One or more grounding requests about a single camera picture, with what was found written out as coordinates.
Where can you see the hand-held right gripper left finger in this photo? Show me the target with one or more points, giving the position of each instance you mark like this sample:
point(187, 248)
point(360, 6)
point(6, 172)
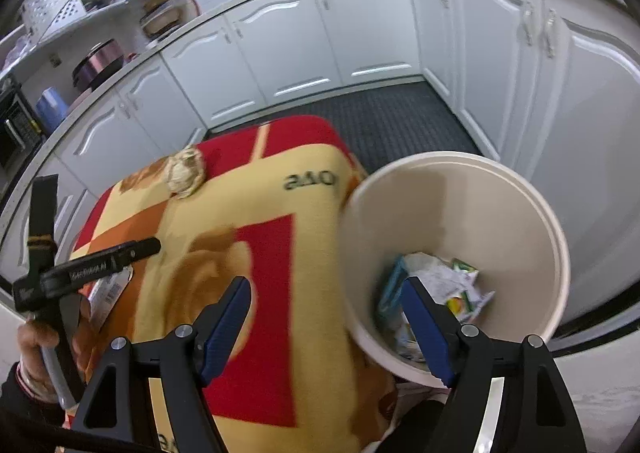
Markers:
point(225, 328)

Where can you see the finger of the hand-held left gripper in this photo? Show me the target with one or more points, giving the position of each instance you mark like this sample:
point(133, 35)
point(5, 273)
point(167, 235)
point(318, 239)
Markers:
point(100, 265)

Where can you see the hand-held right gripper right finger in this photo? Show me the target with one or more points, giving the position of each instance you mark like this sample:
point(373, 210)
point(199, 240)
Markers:
point(427, 323)

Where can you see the white and blue plastic packet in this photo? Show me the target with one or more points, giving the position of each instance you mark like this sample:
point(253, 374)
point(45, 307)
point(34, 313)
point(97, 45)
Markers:
point(112, 290)

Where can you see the light blue packet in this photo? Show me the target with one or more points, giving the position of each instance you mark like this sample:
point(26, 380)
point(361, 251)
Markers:
point(392, 283)

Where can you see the beige plastic bin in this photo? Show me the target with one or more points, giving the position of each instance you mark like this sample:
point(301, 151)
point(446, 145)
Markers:
point(450, 213)

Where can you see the person's left forearm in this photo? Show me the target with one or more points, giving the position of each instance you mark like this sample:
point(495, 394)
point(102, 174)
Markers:
point(20, 408)

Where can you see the person's left hand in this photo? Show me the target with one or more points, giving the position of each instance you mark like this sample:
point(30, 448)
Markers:
point(35, 353)

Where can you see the green and white packet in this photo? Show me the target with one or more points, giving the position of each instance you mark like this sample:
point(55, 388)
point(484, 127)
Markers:
point(467, 303)

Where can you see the crumpled white paper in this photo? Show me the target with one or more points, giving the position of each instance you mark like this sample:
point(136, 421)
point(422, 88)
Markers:
point(435, 270)

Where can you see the black oven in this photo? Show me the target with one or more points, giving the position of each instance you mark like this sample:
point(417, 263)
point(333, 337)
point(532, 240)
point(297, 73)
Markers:
point(17, 128)

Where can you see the blue plastic cup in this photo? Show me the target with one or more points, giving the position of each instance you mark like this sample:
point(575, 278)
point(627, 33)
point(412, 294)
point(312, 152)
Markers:
point(50, 110)

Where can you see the rose printed blanket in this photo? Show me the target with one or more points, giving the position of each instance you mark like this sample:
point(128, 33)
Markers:
point(210, 213)

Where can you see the crumpled brown paper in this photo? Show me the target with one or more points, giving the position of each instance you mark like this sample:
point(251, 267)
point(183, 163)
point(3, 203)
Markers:
point(185, 170)

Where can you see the pink cooking pot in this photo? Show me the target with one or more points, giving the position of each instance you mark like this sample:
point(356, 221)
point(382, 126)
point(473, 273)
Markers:
point(97, 65)

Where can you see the black floor mat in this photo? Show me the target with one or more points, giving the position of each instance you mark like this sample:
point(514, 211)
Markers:
point(380, 118)

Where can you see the stack of bowls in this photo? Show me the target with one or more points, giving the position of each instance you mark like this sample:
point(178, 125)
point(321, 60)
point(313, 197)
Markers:
point(162, 15)

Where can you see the white kitchen cabinets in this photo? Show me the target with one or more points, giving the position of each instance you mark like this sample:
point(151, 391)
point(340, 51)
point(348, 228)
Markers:
point(380, 23)

